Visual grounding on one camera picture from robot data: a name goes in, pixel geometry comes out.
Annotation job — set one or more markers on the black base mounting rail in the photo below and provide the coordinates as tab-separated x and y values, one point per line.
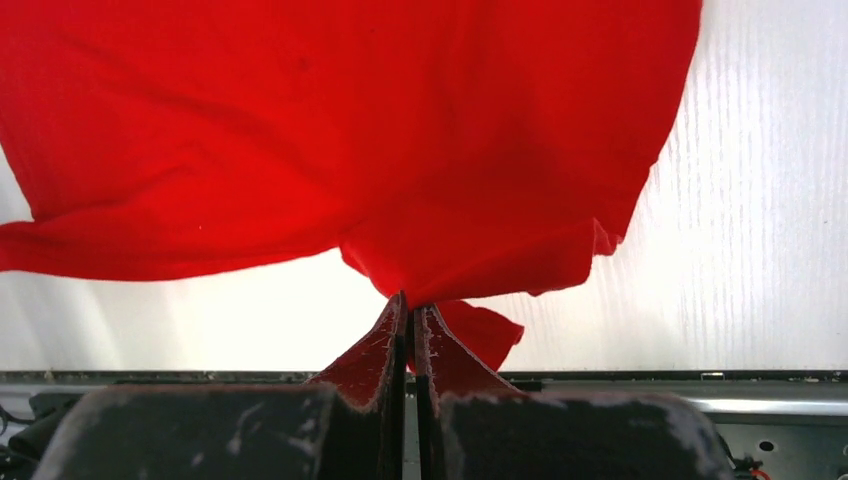
794	423

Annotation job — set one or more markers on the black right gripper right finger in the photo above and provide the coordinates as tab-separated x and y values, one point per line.
473	424

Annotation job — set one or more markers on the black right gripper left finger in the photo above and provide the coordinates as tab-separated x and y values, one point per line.
346	422

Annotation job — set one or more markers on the red t-shirt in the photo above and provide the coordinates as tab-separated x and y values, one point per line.
449	150

